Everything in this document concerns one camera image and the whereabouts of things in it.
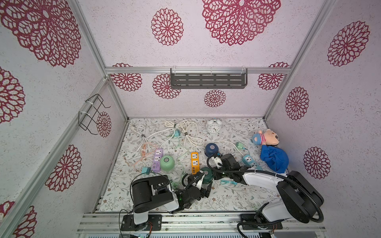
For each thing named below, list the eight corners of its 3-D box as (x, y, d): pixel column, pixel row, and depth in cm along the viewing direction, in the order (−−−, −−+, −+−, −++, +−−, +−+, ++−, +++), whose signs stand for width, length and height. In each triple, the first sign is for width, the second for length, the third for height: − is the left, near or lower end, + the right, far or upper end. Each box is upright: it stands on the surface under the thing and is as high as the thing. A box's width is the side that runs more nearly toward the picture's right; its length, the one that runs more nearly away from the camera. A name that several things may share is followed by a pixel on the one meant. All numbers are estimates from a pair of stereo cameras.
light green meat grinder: (162, 174, 92) (159, 166, 84) (163, 164, 97) (161, 155, 88) (174, 174, 92) (172, 166, 84) (174, 164, 97) (173, 155, 88)
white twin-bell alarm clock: (207, 134, 113) (209, 123, 103) (206, 128, 116) (208, 117, 107) (220, 134, 113) (222, 123, 103) (219, 128, 116) (221, 117, 107)
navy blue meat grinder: (204, 160, 98) (206, 151, 89) (204, 152, 102) (205, 143, 93) (216, 160, 98) (219, 151, 89) (215, 152, 102) (217, 143, 93)
